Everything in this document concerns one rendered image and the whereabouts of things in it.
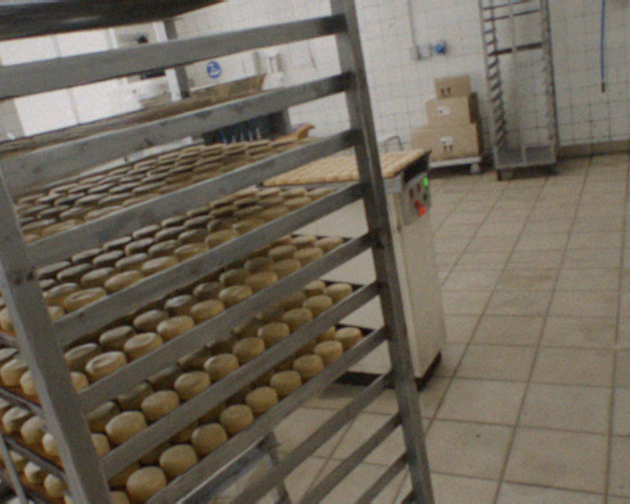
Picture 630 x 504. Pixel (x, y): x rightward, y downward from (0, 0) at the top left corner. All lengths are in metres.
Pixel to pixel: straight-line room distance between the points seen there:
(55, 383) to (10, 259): 0.14
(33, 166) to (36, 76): 0.09
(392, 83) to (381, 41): 0.41
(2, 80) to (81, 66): 0.09
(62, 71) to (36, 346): 0.30
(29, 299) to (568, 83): 5.92
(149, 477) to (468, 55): 5.83
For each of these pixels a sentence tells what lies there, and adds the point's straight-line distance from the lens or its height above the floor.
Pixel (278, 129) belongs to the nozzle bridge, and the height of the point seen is 1.06.
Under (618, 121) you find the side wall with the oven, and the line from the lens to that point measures 6.41.
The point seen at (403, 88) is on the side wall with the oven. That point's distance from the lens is 6.67.
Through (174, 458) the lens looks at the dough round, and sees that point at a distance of 0.97.
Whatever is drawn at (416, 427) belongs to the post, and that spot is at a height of 0.67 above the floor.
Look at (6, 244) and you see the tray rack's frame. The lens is 0.71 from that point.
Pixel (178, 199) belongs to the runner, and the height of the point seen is 1.24.
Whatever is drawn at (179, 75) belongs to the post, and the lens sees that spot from 1.40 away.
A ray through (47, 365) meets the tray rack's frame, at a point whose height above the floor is 1.12.
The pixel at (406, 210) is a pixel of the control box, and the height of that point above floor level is 0.76.
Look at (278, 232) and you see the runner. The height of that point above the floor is 1.14.
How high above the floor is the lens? 1.38
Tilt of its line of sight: 17 degrees down
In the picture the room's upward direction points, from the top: 11 degrees counter-clockwise
